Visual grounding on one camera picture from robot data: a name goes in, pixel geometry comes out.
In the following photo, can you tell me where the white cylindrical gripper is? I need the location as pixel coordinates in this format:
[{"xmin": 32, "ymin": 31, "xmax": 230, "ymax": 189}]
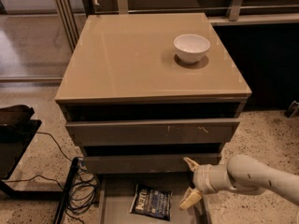
[{"xmin": 179, "ymin": 157, "xmax": 235, "ymax": 210}]

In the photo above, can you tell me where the blue Kettle chip bag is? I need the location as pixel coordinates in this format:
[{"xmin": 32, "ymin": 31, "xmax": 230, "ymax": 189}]
[{"xmin": 130, "ymin": 184, "xmax": 173, "ymax": 221}]

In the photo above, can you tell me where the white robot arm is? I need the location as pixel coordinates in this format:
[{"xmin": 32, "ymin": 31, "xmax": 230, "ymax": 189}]
[{"xmin": 179, "ymin": 154, "xmax": 299, "ymax": 209}]

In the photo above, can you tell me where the middle grey drawer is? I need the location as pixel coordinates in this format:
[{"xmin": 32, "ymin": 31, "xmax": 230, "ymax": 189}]
[{"xmin": 84, "ymin": 153, "xmax": 221, "ymax": 174}]

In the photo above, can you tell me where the top grey drawer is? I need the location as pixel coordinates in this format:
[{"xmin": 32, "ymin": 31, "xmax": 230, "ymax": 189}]
[{"xmin": 66, "ymin": 119, "xmax": 239, "ymax": 147}]

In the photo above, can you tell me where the bottom open grey drawer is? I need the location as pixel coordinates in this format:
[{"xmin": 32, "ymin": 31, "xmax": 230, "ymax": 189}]
[{"xmin": 97, "ymin": 173, "xmax": 212, "ymax": 224}]

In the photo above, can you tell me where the beige drawer cabinet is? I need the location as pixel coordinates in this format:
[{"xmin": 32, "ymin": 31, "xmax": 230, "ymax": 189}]
[{"xmin": 54, "ymin": 12, "xmax": 252, "ymax": 185}]

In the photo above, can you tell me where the black metal stand leg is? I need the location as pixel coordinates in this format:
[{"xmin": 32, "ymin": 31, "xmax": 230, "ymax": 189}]
[{"xmin": 52, "ymin": 158, "xmax": 78, "ymax": 224}]

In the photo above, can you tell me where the small dark floor object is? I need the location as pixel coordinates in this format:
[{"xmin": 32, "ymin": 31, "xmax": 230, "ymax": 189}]
[{"xmin": 284, "ymin": 101, "xmax": 299, "ymax": 118}]

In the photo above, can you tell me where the white ceramic bowl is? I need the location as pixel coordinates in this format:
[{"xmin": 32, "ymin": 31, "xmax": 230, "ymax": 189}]
[{"xmin": 174, "ymin": 34, "xmax": 210, "ymax": 63}]

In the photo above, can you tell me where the black side table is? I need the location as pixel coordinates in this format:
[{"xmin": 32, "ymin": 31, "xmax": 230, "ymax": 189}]
[{"xmin": 0, "ymin": 105, "xmax": 62, "ymax": 201}]

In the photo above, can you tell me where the black coiled cable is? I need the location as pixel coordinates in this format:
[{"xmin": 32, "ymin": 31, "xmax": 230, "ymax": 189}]
[{"xmin": 3, "ymin": 131, "xmax": 101, "ymax": 224}]

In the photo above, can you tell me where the metal railing frame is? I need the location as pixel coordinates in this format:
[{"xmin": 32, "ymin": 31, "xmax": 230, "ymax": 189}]
[{"xmin": 54, "ymin": 0, "xmax": 299, "ymax": 48}]

